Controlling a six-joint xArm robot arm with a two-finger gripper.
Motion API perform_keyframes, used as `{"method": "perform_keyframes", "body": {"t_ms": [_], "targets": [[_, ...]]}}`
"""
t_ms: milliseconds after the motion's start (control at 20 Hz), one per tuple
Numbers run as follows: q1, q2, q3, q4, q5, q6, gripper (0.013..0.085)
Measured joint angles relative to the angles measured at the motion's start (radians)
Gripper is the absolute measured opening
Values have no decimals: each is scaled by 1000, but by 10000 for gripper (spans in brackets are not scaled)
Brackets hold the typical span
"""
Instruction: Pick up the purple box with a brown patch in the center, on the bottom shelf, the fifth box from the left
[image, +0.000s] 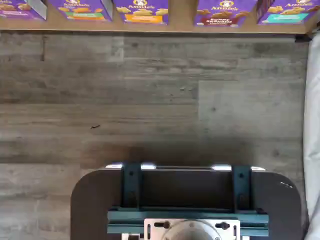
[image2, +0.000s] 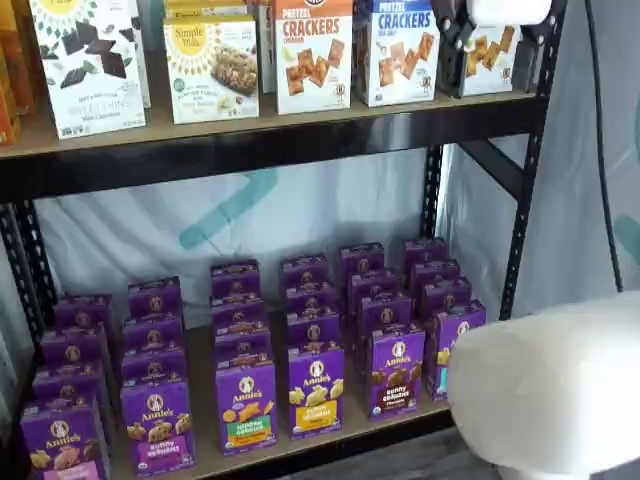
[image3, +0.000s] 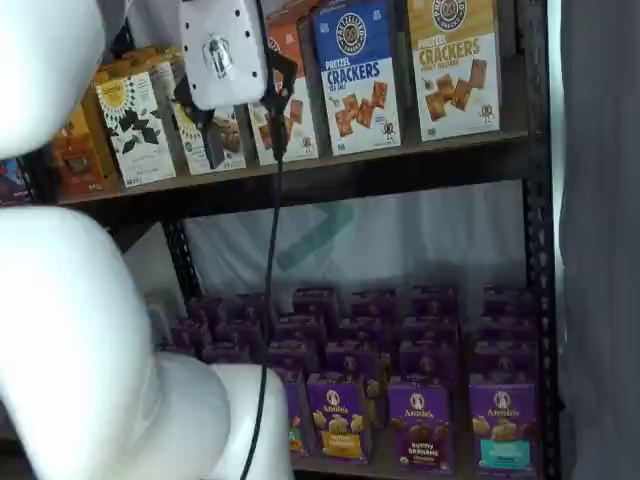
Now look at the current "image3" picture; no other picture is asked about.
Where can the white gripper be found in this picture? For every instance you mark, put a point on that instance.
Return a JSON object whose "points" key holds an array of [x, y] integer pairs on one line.
{"points": [[220, 92]]}

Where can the purple Annie's box brown label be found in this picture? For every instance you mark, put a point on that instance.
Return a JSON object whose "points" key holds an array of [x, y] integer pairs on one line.
{"points": [[420, 430]]}

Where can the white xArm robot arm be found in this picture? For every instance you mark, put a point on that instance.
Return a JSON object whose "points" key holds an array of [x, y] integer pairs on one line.
{"points": [[60, 325]]}

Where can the Simple Mills almond bars box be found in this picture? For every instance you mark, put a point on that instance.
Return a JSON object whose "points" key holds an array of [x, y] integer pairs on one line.
{"points": [[235, 145]]}

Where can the orange cheddar pretzel crackers box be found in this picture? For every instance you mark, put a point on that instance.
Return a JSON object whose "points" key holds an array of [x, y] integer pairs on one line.
{"points": [[300, 130]]}

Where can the Simple Mills Sweet Thins box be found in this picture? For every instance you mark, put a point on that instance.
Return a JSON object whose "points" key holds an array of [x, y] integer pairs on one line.
{"points": [[150, 62], [135, 135]]}

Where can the blue pretzel crackers box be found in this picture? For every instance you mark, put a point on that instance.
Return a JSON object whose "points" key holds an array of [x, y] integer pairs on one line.
{"points": [[357, 75]]}

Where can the orange snack box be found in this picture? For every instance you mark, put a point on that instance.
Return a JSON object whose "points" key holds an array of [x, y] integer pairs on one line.
{"points": [[82, 160]]}

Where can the gold pretzel crackers box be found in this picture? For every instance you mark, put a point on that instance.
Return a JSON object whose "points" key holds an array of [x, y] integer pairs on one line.
{"points": [[452, 75]]}

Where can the purple Annie's box green label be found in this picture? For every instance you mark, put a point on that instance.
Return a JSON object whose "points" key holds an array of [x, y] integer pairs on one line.
{"points": [[297, 400]]}

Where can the purple Annie's box yellow label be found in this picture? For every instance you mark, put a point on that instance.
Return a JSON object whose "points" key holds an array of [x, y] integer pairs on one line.
{"points": [[340, 420]]}

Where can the black metal shelf rack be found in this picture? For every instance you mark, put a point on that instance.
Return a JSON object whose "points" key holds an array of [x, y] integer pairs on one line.
{"points": [[542, 300]]}

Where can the purple Annie's box teal label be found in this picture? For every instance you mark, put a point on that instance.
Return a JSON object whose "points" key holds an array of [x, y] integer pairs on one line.
{"points": [[502, 430]]}

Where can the white backdrop with teal mark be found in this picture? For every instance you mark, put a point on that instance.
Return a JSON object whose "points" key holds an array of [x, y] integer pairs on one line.
{"points": [[400, 240]]}

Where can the purple and blue package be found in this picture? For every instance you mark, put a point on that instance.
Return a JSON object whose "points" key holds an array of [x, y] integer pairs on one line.
{"points": [[10, 187]]}

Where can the pale grey fabric curtain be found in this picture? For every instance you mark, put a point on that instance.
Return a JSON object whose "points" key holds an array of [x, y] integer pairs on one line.
{"points": [[600, 250]]}

